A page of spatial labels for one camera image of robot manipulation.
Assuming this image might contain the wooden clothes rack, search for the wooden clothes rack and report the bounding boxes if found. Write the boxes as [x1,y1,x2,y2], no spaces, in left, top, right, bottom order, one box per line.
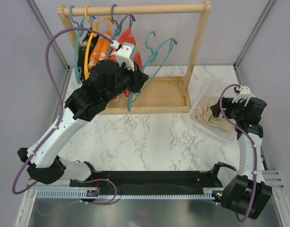
[57,0,211,115]

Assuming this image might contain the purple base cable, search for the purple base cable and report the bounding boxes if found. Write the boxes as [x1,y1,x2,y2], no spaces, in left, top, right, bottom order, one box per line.
[36,177,118,216]

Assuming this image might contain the orange white-speckled trousers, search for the orange white-speckled trousers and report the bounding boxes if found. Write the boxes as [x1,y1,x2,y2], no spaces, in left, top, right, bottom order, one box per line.
[84,34,110,80]

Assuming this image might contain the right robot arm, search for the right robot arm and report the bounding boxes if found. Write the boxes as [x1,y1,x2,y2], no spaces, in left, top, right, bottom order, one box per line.
[209,97,272,219]

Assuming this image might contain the black white-speckled trousers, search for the black white-speckled trousers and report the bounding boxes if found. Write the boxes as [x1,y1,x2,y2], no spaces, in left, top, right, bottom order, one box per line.
[77,32,98,83]

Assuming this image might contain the beige trousers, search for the beige trousers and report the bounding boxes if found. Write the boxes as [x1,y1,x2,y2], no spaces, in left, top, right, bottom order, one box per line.
[195,96,234,133]

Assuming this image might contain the white slotted cable duct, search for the white slotted cable duct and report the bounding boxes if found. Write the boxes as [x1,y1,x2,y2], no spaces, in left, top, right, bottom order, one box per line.
[36,189,215,200]

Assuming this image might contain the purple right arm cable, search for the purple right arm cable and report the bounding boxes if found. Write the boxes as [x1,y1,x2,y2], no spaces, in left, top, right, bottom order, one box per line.
[218,83,259,223]

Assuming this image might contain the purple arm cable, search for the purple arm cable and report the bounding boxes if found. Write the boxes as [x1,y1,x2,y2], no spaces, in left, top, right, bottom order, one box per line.
[11,26,113,195]
[218,83,259,223]

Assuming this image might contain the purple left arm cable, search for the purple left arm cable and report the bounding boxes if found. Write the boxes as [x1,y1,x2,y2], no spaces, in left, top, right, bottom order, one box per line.
[11,26,113,195]

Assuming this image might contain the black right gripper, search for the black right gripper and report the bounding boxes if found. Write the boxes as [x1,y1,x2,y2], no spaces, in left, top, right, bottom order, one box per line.
[210,96,248,121]

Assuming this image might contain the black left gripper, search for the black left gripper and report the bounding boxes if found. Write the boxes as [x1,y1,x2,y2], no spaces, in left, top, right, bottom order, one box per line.
[104,60,149,104]

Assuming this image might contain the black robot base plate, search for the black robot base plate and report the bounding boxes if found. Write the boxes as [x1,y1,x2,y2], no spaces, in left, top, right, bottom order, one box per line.
[70,162,236,194]

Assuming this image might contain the red white-speckled trousers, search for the red white-speckled trousers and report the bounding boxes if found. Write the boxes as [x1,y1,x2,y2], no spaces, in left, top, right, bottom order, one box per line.
[108,27,143,97]

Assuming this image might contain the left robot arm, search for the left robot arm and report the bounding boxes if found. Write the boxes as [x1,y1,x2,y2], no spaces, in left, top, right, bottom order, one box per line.
[18,60,149,186]

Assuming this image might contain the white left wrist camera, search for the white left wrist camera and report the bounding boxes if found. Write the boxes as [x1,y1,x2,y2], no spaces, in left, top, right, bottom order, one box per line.
[111,40,138,71]

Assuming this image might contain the yellow hanger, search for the yellow hanger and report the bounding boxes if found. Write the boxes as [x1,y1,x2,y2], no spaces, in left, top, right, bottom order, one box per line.
[84,5,100,81]

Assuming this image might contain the teal hanger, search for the teal hanger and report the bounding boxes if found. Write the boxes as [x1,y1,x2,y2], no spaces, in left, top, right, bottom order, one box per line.
[69,5,96,85]
[126,30,178,113]

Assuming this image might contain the grey-blue hanger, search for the grey-blue hanger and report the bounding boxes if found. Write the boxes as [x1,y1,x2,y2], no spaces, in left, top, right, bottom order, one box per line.
[110,4,136,40]

